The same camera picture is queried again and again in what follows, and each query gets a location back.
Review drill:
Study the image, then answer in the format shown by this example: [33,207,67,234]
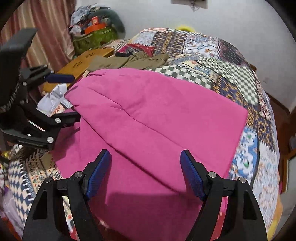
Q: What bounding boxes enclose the olive green shorts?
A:
[87,51,170,72]

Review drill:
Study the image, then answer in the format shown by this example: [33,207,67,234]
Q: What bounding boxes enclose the grey neck pillow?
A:
[87,8,125,39]

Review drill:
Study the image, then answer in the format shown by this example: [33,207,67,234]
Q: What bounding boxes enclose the pink pants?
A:
[52,68,248,240]

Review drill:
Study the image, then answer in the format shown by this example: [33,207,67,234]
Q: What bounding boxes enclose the patchwork patterned bedspread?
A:
[9,29,280,240]

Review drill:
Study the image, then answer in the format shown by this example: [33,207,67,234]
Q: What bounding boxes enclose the green storage bin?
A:
[72,27,118,56]

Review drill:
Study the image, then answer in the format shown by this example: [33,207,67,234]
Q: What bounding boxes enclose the pile of white papers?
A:
[37,83,73,117]

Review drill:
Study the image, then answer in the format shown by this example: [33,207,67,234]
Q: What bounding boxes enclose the yellow curved headboard pad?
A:
[176,25,195,33]

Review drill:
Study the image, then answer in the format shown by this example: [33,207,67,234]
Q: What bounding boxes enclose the orange box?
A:
[84,23,107,35]

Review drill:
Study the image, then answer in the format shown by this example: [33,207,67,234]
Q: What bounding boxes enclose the black folded garment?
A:
[114,52,133,57]

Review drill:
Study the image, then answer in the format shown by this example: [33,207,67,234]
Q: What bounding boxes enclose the wooden lap desk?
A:
[43,47,117,93]

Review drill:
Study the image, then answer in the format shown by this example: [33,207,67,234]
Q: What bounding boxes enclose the striped pink curtain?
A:
[1,1,77,72]

